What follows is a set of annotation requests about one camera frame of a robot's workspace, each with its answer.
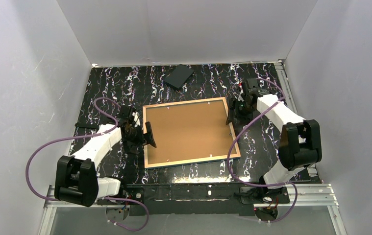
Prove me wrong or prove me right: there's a black foam block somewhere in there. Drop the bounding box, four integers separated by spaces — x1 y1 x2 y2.
164 65 195 90

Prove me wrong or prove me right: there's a brown cardboard backing board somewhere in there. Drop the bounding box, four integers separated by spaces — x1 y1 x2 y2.
143 97 241 168

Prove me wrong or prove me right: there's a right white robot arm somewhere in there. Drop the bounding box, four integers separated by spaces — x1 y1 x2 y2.
226 78 322 189

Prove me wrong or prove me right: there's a black mounting base plate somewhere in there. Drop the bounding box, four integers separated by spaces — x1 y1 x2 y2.
96 181 290 217

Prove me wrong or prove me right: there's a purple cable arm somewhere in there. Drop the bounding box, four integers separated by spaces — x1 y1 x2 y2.
25 97 150 233
226 77 298 224

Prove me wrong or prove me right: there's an aluminium rail right side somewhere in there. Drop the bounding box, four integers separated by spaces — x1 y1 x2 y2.
274 61 316 169

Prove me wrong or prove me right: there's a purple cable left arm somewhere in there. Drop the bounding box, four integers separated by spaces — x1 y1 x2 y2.
25 97 150 233

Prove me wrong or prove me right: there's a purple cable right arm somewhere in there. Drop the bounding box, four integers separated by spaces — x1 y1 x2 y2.
226 77 298 224

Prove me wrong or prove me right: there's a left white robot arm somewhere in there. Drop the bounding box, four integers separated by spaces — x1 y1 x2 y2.
54 105 157 207

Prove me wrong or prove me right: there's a light wooden picture frame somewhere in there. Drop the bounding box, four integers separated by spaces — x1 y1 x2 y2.
142 96 242 169

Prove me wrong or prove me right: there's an aluminium rail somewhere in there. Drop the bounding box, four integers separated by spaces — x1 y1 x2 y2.
38 184 347 235
274 61 316 169

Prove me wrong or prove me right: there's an aluminium rail front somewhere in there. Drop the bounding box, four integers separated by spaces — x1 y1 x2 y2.
38 184 347 235

